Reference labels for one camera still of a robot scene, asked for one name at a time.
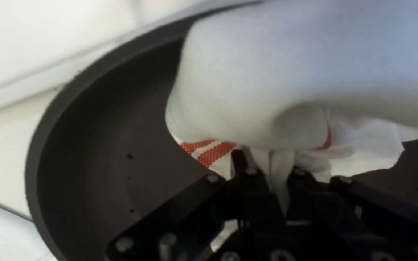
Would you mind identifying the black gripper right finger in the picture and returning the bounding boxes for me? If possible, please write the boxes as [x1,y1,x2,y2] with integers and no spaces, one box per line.
[287,165,418,261]

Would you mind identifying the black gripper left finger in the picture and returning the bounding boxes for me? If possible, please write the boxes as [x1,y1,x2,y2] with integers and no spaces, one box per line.
[107,149,288,261]

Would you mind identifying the white towel red stripes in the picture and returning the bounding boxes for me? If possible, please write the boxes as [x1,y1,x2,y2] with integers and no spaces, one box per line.
[165,0,418,229]

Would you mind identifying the black frying pan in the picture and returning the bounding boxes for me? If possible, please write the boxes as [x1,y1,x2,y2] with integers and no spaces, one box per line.
[25,8,418,261]

